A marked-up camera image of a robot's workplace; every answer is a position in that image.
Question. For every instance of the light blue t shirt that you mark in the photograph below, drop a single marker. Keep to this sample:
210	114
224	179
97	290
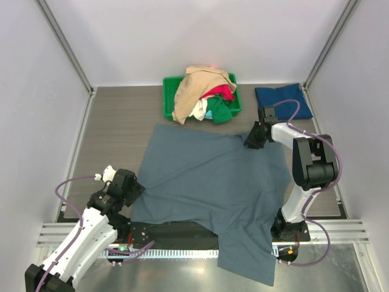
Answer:
208	115

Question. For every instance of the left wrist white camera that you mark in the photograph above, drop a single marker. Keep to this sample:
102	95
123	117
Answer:
106	176

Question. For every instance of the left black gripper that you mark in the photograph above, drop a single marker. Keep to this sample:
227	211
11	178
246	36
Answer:
137	189

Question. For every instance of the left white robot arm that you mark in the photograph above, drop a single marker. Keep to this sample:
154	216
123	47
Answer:
99	225

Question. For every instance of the grey-blue t shirt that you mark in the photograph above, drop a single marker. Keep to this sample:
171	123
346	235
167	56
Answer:
216	181

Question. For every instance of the beige t shirt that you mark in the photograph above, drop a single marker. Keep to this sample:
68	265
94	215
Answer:
197	81

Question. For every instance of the green t shirt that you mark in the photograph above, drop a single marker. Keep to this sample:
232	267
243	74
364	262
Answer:
220	110

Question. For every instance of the white t shirt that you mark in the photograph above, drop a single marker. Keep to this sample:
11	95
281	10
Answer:
200	109

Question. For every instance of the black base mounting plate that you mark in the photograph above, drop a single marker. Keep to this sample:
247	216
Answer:
191	235

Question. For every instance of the white slotted cable duct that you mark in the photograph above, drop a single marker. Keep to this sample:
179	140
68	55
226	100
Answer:
160	254

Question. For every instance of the folded dark blue t shirt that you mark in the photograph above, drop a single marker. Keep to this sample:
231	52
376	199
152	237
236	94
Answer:
286	98

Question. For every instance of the red t shirt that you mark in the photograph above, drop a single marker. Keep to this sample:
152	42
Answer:
222	90

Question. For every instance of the green plastic bin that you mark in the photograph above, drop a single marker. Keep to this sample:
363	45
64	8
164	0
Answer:
170	86

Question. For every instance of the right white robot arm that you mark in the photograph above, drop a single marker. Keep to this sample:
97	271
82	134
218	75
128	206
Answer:
314	168

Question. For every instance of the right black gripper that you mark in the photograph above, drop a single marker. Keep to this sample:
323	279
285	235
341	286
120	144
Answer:
251	139

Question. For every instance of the aluminium frame rail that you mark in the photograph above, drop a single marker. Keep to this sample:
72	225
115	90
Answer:
338	231

